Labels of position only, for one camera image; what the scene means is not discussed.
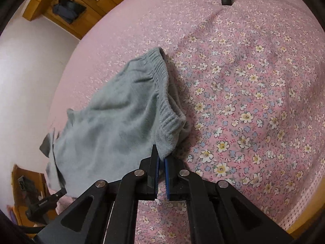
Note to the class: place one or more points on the grey knitted garment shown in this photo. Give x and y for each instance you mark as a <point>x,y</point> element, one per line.
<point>114,122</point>

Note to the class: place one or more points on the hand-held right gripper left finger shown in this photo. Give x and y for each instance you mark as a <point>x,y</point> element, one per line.
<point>155,172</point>

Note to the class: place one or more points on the pink floral bed sheet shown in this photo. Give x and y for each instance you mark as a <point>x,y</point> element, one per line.
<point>241,68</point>

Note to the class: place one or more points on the dark blue bag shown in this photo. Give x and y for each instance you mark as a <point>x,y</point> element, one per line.
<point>68,9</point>

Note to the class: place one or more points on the wooden shelf cabinet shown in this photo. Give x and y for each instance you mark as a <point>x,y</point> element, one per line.
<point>17,208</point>

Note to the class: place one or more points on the black device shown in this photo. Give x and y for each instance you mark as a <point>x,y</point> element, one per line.
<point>26,185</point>

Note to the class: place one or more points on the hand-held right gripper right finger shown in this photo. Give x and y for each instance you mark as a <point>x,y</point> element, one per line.
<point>167,178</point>

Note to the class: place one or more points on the wooden wardrobe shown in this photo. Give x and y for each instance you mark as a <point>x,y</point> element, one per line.
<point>83,28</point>

